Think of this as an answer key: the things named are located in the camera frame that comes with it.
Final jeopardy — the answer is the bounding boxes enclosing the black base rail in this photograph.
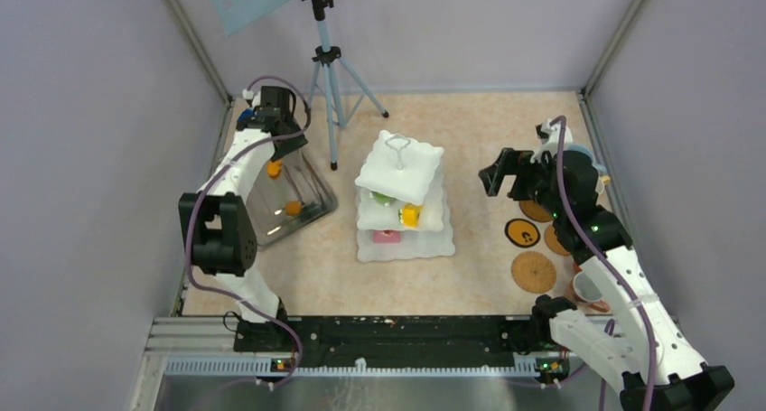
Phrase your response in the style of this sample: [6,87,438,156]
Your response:
[233,315,571,383]

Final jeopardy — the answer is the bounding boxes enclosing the black orange round coaster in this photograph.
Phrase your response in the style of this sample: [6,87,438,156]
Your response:
[504,218,541,248]

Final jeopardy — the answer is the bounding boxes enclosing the metal baking tray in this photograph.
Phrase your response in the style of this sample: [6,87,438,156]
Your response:
[246,150,338,249]

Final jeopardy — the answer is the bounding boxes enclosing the yellow cake slice toy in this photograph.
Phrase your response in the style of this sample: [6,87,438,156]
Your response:
[398,203,423,229]

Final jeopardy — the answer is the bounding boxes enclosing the light blue ceramic cup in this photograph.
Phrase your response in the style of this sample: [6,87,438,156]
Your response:
[565,144,608,175]

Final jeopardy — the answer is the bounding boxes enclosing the orange round pastry toy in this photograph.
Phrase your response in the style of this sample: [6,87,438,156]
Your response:
[284,201,304,217]

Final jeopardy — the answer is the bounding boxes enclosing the pink cake toy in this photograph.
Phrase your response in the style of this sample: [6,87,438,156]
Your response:
[372,229,401,244]

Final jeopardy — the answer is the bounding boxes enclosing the plain brown round coaster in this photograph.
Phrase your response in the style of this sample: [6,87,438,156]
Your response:
[544,225,570,257]

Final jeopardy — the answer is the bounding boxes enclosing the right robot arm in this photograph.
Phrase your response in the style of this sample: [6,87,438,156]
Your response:
[479,148,735,410]

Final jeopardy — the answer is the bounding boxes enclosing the white mug red handle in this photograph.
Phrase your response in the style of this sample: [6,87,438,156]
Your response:
[565,271,611,313]

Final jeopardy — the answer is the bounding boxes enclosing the dark wooden round saucer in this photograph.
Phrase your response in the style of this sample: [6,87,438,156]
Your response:
[518,200,554,223]

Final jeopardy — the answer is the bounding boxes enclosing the green swirl roll cake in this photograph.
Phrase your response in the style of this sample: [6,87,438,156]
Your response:
[369,191,397,207]

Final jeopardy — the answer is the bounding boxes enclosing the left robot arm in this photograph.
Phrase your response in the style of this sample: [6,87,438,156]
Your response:
[179,86,303,351]

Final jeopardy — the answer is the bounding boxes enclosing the light blue tripod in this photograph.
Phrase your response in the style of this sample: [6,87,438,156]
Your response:
[301,0,390,172]

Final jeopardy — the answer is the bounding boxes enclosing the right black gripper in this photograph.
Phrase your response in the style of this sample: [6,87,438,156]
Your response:
[478,147,565,220]

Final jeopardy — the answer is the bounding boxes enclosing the white three-tier serving stand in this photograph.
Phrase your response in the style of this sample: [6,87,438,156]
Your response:
[354,130,456,263]

